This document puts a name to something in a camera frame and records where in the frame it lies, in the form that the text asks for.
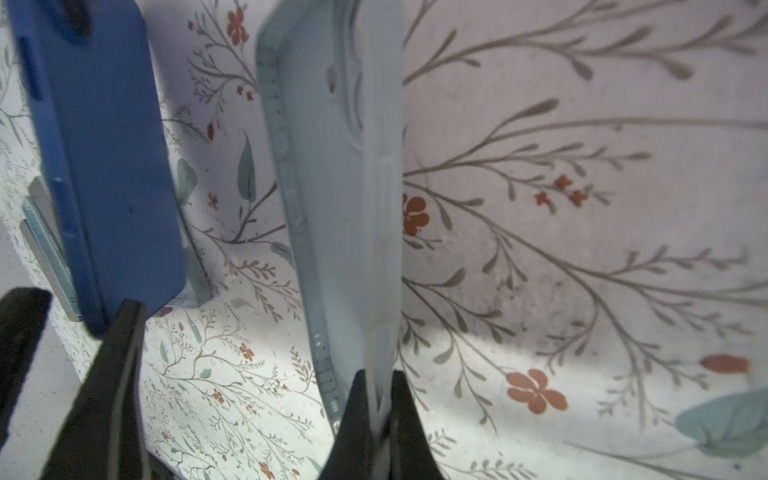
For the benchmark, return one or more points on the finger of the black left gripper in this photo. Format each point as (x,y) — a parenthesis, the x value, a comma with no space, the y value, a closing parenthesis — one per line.
(24,312)
(102,437)

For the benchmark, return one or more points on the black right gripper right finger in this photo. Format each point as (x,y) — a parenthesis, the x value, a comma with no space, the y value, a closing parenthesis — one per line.
(410,454)

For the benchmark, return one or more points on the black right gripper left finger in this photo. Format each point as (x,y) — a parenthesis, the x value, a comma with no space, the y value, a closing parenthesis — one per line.
(351,457)

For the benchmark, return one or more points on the black phone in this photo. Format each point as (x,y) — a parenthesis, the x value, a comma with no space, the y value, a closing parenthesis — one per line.
(41,235)
(88,74)

